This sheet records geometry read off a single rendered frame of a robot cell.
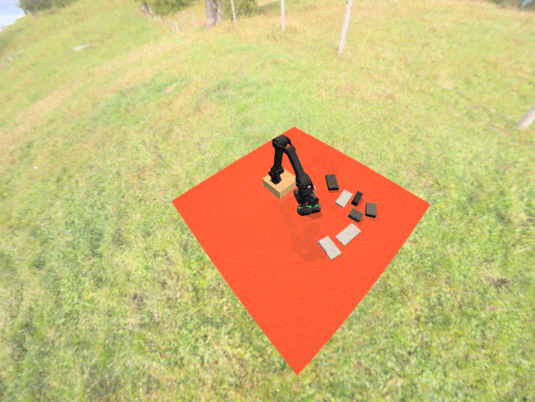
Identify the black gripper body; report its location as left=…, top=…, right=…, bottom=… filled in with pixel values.
left=293, top=189, right=312, bottom=216

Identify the dark grey switch panel with green rocker switches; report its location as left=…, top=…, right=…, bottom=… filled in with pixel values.
left=297, top=203, right=321, bottom=215

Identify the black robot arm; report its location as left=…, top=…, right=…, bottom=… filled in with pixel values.
left=268, top=135, right=319, bottom=207

